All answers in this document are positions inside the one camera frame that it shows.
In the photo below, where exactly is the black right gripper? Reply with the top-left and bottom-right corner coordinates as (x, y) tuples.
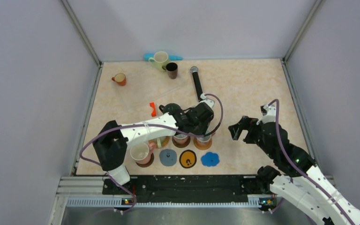
(228, 115), (276, 159)

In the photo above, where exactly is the small grey blue mug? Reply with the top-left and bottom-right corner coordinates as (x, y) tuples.
(195, 135), (211, 148)

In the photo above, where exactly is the brown mug white interior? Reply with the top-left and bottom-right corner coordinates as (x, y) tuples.
(172, 134), (189, 145)

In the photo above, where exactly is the tan wooden round coaster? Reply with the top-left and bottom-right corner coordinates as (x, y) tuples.
(193, 138), (212, 150)

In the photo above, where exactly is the dark walnut round coaster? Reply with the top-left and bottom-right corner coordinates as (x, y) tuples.
(172, 137), (191, 148)

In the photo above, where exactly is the orange black smiley coaster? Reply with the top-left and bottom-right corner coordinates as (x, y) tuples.
(179, 150), (197, 169)

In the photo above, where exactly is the blue cloud shaped coaster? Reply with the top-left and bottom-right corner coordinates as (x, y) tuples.
(201, 152), (220, 167)

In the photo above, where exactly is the grey smiley silicone coaster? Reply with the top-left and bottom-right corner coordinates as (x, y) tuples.
(159, 149), (177, 167)

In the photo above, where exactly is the pink mug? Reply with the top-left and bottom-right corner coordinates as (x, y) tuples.
(130, 143), (156, 164)

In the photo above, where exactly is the walnut grooved round coaster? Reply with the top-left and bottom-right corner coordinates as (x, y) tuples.
(136, 153), (155, 168)

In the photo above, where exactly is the dark green mug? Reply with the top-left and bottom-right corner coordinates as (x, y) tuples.
(158, 103), (184, 115)

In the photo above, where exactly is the light green mug front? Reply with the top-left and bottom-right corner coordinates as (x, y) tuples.
(148, 137), (165, 148)

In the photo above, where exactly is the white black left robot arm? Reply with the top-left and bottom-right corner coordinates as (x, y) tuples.
(92, 99), (214, 194)

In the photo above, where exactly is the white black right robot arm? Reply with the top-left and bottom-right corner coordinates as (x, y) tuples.
(228, 115), (360, 225)

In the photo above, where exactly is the orange plastic piece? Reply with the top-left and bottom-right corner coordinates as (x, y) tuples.
(149, 102), (157, 117)

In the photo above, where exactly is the black handheld microphone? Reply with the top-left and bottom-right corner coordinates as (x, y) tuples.
(190, 66), (203, 102)

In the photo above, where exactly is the dark brown mug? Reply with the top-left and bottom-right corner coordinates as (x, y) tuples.
(163, 62), (178, 79)

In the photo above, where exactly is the sage green mug back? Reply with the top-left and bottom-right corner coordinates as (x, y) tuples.
(148, 51), (170, 72)

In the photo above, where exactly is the light blue plastic object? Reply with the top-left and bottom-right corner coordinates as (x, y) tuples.
(143, 53), (183, 61)

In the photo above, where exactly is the small orange mug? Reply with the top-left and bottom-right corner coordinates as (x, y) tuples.
(112, 73), (127, 86)

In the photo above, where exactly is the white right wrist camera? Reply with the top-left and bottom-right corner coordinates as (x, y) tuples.
(258, 104), (277, 124)

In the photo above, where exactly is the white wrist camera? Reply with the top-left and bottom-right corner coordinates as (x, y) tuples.
(258, 104), (277, 124)
(199, 93), (215, 108)

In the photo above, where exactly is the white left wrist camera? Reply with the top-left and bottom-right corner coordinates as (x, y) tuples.
(199, 93), (215, 108)

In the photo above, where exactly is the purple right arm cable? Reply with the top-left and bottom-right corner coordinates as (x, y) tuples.
(267, 99), (358, 225)

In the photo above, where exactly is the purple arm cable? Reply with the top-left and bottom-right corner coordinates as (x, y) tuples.
(267, 99), (358, 225)
(79, 93), (224, 215)

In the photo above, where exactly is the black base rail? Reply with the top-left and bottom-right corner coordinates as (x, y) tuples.
(102, 175), (278, 208)

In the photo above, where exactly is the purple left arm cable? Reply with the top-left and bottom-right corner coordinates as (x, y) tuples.
(79, 93), (224, 215)

